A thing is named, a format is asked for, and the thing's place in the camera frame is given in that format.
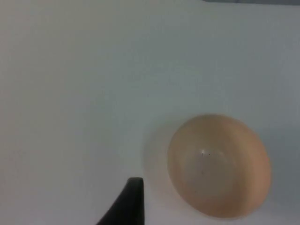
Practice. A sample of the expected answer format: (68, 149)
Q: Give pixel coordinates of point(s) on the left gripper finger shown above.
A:
(131, 206)

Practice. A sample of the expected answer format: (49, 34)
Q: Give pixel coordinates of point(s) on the pale wooden bowl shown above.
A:
(218, 164)

